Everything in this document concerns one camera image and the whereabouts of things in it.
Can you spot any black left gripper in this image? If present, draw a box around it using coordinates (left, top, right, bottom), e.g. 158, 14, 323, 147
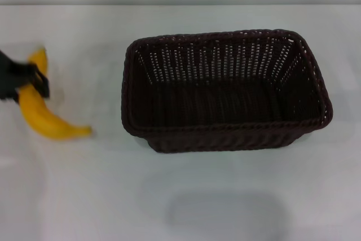
0, 49, 51, 103

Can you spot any yellow banana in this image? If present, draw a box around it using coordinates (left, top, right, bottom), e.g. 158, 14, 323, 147
17, 47, 93, 141

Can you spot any dark brown woven basket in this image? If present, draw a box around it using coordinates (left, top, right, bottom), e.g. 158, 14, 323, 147
121, 28, 334, 154

